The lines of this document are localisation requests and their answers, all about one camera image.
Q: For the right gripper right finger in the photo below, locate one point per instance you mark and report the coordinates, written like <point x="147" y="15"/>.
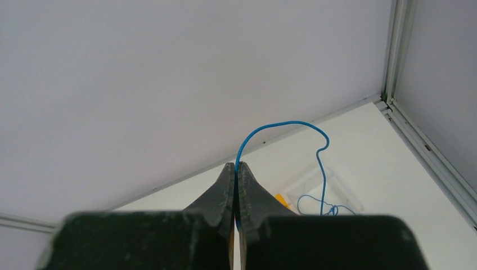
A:
<point x="274" y="237"/>

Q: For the clear plastic bin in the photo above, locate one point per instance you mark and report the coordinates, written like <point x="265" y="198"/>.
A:
<point x="322" y="192"/>

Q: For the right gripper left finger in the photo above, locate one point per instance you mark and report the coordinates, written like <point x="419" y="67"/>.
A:
<point x="198" y="237"/>

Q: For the orange plastic bin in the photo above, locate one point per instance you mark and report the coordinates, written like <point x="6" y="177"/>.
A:
<point x="282" y="200"/>

